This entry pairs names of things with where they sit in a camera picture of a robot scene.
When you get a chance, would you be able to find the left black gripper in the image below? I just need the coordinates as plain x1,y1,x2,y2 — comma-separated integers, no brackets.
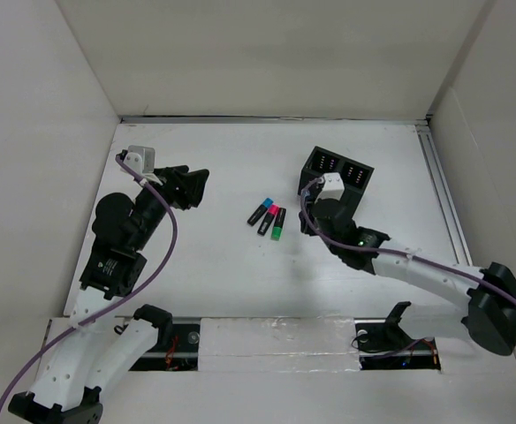
131,164,207,251

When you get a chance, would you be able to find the black highlighter green cap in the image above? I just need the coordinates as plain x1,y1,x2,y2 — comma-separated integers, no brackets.
271,208,286,241

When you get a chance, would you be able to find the black highlighter pink cap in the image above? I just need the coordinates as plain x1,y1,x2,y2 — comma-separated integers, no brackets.
257,204,279,236

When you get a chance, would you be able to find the black highlighter blue cap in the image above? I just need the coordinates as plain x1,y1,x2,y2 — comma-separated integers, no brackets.
247,198,273,226

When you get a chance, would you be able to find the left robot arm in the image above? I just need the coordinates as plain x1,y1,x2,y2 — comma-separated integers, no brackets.
3,165,209,423

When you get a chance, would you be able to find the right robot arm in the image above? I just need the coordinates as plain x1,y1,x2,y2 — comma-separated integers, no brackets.
299,190,516,356

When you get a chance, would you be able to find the black two-compartment organizer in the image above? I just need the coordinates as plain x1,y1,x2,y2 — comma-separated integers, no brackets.
298,146,374,214

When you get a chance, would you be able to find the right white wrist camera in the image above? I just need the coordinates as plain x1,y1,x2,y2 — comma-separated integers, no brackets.
311,172,345,201

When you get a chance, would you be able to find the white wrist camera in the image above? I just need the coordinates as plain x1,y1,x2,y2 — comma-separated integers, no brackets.
117,145,156,175
311,172,345,201

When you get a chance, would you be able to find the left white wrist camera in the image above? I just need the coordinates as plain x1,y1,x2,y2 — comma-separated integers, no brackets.
117,145,156,175

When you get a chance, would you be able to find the back aluminium rail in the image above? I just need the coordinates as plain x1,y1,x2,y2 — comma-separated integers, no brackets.
120,115,430,125

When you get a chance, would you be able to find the aluminium rail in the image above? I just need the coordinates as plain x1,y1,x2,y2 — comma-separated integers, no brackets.
415,121,474,266
120,115,430,125

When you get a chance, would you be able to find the right aluminium rail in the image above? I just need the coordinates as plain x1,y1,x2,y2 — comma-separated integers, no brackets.
415,121,474,266

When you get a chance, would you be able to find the front mounting rail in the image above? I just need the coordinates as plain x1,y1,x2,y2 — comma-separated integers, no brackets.
133,317,441,373

